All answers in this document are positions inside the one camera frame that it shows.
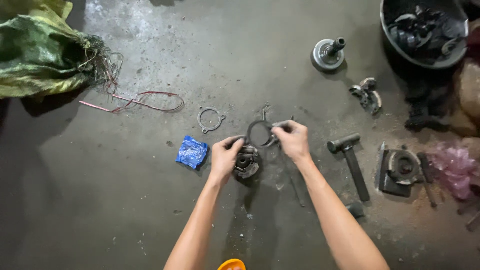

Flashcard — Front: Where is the clutch drum with shaft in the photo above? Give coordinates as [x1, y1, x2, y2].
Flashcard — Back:
[311, 37, 346, 72]

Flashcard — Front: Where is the green woven sack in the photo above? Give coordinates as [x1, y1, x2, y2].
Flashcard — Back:
[0, 0, 124, 100]

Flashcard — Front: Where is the clutch assembly on metal block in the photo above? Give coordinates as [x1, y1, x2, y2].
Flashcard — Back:
[377, 142, 425, 198]

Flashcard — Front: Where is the loose clutch shoe piece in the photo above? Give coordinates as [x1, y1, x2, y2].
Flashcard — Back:
[349, 77, 383, 115]

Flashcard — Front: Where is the greasy clutch shoe assembly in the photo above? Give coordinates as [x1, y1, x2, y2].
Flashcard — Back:
[232, 144, 260, 179]

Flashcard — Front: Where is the blue plastic packet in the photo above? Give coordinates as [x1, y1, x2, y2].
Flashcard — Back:
[175, 135, 209, 170]

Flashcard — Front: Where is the brown sack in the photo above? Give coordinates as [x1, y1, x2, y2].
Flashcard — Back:
[450, 56, 480, 137]

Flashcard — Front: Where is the black greasy rag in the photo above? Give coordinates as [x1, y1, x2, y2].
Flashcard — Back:
[403, 67, 456, 133]

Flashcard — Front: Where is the metal hammer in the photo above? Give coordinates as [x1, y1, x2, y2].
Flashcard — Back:
[326, 132, 371, 202]

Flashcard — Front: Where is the person's left hand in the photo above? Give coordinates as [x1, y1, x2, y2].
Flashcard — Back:
[209, 135, 246, 185]

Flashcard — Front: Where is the pink plastic bag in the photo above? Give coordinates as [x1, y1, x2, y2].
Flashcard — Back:
[427, 144, 480, 201]

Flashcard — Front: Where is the black bucket of parts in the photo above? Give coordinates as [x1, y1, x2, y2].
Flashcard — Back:
[379, 0, 469, 70]

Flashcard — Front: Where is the red plastic strap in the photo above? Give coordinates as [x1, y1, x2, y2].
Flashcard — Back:
[79, 91, 185, 113]

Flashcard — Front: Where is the orange sandal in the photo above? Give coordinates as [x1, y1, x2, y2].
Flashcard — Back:
[217, 258, 247, 270]

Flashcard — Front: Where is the grey metal gasket ring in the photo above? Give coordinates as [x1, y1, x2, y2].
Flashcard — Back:
[197, 107, 226, 134]

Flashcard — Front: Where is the dark chisel tool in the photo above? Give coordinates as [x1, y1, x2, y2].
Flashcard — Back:
[417, 152, 438, 208]

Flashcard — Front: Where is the person's right hand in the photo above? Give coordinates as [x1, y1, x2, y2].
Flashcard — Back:
[271, 120, 312, 165]

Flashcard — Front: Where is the dark metal ring plate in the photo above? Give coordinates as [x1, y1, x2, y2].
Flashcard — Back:
[245, 120, 278, 148]

